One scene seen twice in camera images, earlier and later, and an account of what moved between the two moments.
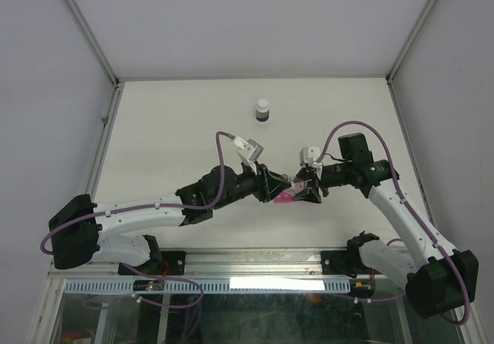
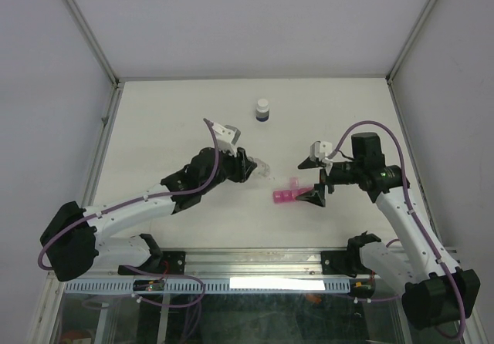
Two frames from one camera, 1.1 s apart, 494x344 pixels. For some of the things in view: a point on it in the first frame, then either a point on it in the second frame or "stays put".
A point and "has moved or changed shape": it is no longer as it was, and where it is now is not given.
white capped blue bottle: [262, 110] stays put
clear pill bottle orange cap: [298, 185] has moved or changed shape
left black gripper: [268, 185] → [241, 166]
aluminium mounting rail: [226, 264] stays put
